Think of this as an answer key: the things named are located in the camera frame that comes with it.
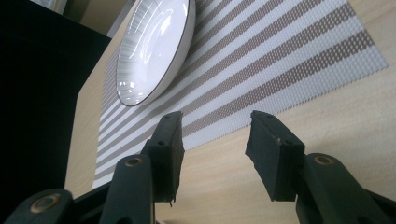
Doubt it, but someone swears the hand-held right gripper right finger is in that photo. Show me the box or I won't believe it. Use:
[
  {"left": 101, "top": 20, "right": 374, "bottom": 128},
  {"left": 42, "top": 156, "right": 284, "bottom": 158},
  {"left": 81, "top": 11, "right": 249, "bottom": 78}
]
[{"left": 245, "top": 110, "right": 393, "bottom": 224}]

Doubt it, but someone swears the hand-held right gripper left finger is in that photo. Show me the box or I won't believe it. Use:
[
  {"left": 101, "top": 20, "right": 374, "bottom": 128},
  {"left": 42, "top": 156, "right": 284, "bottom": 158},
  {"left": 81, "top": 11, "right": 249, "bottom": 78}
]
[{"left": 99, "top": 110, "right": 186, "bottom": 224}]

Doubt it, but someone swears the white ribbed plate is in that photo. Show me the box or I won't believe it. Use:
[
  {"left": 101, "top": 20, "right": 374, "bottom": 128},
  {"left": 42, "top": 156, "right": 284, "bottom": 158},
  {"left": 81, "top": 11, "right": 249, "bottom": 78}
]
[{"left": 115, "top": 0, "right": 197, "bottom": 107}]

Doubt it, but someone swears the grey striped woven placemat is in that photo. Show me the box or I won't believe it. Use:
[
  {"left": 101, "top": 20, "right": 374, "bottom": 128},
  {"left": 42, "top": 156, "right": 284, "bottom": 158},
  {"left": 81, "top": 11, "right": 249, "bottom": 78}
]
[{"left": 92, "top": 0, "right": 389, "bottom": 189}]

